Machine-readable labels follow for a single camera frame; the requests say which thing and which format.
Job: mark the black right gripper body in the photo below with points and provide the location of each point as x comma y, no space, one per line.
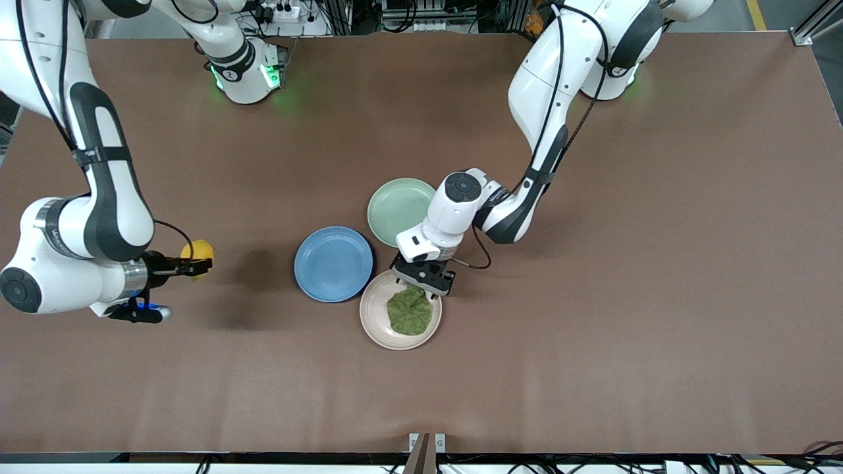
157,264

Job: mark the yellow lemon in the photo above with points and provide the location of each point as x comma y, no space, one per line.
201,249

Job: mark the green lettuce leaf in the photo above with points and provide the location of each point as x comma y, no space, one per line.
408,313

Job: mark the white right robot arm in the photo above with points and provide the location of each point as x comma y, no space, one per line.
108,210

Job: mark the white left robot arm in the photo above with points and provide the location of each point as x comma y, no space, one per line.
540,85

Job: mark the beige plate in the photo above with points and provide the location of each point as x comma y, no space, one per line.
375,316

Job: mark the pale green plate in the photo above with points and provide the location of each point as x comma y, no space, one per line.
395,210

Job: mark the blue plate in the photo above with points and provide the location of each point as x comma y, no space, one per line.
332,263

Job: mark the white power strip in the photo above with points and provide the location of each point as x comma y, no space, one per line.
280,12

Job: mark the orange snack bags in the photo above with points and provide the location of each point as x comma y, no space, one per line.
532,26

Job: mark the grey table edge bracket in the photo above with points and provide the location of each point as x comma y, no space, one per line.
427,451

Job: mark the black table edge rail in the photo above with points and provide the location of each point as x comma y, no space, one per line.
197,456

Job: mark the aluminium frame profile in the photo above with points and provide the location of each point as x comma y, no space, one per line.
816,23

